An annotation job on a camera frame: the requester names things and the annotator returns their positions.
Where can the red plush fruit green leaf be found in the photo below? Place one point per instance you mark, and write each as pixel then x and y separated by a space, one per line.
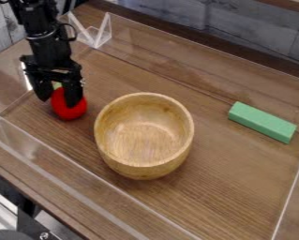
pixel 62 110

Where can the clear acrylic tray enclosure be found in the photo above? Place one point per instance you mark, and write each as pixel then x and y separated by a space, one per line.
pixel 234 191

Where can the green rectangular block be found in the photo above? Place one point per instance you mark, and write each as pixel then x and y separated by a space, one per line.
pixel 262 122

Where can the wooden bowl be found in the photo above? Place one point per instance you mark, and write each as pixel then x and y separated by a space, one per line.
pixel 144 132

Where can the black camera mount with cable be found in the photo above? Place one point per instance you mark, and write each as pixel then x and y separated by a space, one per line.
pixel 19 226

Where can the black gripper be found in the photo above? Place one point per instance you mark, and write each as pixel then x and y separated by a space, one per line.
pixel 50 64

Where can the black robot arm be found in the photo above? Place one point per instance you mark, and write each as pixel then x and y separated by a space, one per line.
pixel 38 14

